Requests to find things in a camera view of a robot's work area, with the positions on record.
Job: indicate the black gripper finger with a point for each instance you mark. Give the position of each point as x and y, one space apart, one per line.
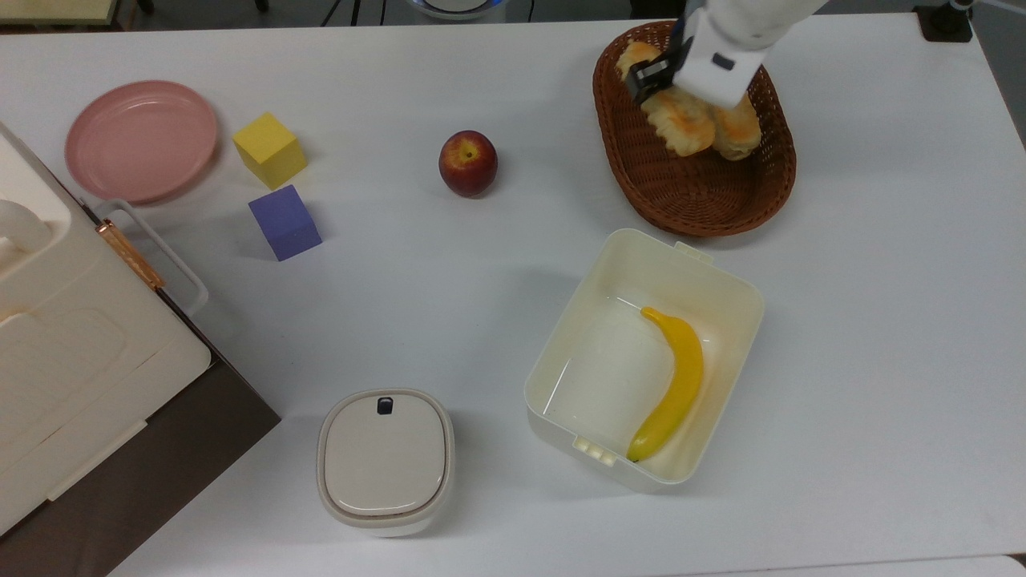
682 34
651 78

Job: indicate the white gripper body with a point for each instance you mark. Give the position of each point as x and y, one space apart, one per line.
720 68

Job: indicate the long toasted bread loaf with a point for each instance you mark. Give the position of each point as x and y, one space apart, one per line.
683 122

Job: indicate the white blue round robot base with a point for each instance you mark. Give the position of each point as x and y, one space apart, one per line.
457 8

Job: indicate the small bread roll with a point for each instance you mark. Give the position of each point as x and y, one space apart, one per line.
739 132

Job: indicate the brown wicker oval basket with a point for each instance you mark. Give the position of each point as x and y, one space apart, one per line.
681 188

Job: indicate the red apple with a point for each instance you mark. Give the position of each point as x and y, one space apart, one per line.
468 163

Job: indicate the white open plastic box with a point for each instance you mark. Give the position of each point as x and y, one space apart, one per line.
609 361

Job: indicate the black tripod legs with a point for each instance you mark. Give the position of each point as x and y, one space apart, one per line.
353 10

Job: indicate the yellow banana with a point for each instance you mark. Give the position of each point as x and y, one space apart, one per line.
678 385

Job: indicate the yellow cube block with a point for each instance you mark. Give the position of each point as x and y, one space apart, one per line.
269 149

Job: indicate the purple cube block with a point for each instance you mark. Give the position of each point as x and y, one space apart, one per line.
285 223

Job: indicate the small lidded white container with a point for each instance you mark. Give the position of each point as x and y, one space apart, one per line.
385 461

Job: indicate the pink round plate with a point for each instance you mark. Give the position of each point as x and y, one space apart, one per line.
141 141

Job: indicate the pale yellow side table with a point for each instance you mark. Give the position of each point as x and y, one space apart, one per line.
52 10

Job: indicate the dark brown base board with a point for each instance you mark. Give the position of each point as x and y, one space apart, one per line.
160 473

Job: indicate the white toy oven appliance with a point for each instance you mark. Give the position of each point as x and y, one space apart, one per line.
72 353

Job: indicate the black table clamp mount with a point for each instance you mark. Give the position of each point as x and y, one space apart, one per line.
944 21

